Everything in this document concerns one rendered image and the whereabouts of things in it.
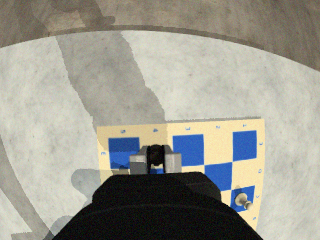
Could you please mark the white pawn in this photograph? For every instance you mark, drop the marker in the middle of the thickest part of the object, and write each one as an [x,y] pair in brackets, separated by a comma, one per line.
[241,199]

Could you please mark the black rook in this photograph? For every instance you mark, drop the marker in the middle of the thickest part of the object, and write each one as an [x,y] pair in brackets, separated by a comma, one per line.
[156,154]

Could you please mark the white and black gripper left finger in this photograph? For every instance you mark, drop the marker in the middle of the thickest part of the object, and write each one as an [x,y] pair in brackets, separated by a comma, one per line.
[140,162]

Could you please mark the blue and cream chessboard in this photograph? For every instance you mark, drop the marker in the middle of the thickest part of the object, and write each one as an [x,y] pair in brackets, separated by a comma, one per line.
[230,153]

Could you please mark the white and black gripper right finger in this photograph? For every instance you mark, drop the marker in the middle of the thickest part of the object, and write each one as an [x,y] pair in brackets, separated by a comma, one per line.
[172,162]

